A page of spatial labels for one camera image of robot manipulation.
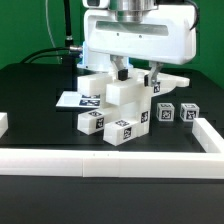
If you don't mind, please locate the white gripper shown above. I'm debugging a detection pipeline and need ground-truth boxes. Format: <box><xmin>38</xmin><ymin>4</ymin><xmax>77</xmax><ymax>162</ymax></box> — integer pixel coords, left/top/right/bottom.
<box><xmin>84</xmin><ymin>6</ymin><xmax>196</xmax><ymax>87</ymax></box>

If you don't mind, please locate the white chair back part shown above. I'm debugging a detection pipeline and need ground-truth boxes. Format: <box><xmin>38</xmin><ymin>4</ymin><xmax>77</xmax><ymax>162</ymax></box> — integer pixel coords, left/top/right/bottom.
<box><xmin>77</xmin><ymin>68</ymin><xmax>190</xmax><ymax>108</ymax></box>

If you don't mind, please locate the white chair seat part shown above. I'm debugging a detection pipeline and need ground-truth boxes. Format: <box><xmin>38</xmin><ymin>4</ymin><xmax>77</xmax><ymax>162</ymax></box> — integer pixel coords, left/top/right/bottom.
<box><xmin>107</xmin><ymin>101</ymin><xmax>150</xmax><ymax>124</ymax></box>

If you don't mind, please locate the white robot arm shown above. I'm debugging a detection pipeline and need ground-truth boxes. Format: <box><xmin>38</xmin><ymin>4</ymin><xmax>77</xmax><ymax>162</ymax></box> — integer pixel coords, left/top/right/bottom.
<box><xmin>82</xmin><ymin>0</ymin><xmax>199</xmax><ymax>86</ymax></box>

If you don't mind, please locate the white tagged cube left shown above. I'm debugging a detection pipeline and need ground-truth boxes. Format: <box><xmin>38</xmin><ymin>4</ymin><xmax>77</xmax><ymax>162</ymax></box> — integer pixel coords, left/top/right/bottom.
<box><xmin>156</xmin><ymin>103</ymin><xmax>175</xmax><ymax>121</ymax></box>

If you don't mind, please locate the white tagged cube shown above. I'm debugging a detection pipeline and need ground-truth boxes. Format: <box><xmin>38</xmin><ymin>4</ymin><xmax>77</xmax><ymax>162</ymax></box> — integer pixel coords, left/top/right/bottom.
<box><xmin>156</xmin><ymin>103</ymin><xmax>175</xmax><ymax>121</ymax></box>
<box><xmin>180</xmin><ymin>103</ymin><xmax>200</xmax><ymax>122</ymax></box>

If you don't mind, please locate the white tagged cube right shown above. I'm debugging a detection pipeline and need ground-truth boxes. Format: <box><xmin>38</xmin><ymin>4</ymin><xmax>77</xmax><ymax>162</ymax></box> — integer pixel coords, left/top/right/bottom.
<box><xmin>180</xmin><ymin>103</ymin><xmax>200</xmax><ymax>122</ymax></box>

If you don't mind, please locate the white block at left edge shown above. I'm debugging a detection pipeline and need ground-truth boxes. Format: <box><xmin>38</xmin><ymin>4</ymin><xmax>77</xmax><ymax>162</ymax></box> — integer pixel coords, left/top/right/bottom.
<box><xmin>0</xmin><ymin>112</ymin><xmax>8</xmax><ymax>138</ymax></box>

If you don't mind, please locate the black cable bundle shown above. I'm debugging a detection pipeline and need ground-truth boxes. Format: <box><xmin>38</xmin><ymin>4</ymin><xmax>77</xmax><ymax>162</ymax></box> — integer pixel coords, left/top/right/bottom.
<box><xmin>20</xmin><ymin>0</ymin><xmax>84</xmax><ymax>64</ymax></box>

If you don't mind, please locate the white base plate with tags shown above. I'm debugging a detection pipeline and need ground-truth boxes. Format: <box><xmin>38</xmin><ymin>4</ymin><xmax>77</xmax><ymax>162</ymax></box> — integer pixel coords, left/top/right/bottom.
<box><xmin>56</xmin><ymin>91</ymin><xmax>100</xmax><ymax>108</ymax></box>

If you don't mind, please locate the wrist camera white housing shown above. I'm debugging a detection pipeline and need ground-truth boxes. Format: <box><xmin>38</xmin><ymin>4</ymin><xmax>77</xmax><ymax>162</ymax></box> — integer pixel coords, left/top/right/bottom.
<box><xmin>82</xmin><ymin>0</ymin><xmax>110</xmax><ymax>9</ymax></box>

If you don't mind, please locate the thin white cable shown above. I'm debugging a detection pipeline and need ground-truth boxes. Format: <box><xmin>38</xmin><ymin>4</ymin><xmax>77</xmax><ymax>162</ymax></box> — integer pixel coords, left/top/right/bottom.
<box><xmin>45</xmin><ymin>0</ymin><xmax>63</xmax><ymax>64</ymax></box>

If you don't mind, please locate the white U-shaped fence frame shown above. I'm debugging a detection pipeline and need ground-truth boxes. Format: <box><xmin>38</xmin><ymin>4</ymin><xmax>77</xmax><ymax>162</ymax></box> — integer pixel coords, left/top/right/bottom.
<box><xmin>0</xmin><ymin>118</ymin><xmax>224</xmax><ymax>179</ymax></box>

